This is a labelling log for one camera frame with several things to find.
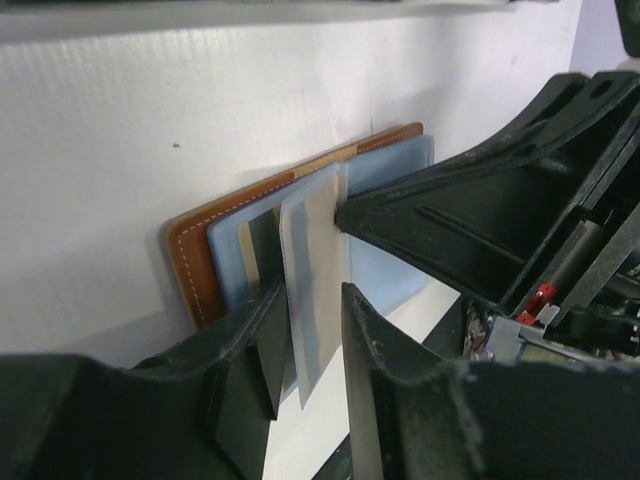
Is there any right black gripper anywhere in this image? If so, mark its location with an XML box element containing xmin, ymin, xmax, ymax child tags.
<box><xmin>335</xmin><ymin>72</ymin><xmax>639</xmax><ymax>361</ymax></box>

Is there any gold card in pocket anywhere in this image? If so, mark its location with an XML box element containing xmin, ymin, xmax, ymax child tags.
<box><xmin>238</xmin><ymin>207</ymin><xmax>282</xmax><ymax>293</ymax></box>

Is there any brown leather card holder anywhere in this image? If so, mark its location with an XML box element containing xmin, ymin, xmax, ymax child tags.
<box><xmin>165</xmin><ymin>122</ymin><xmax>424</xmax><ymax>331</ymax></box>

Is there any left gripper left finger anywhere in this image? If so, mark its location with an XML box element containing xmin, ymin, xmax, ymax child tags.
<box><xmin>1</xmin><ymin>280</ymin><xmax>289</xmax><ymax>479</ymax></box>

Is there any black white three-bin tray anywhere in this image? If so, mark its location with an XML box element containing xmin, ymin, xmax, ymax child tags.
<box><xmin>1</xmin><ymin>1</ymin><xmax>522</xmax><ymax>44</ymax></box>

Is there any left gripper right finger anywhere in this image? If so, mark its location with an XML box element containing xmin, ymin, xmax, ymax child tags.
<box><xmin>341</xmin><ymin>283</ymin><xmax>639</xmax><ymax>479</ymax></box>

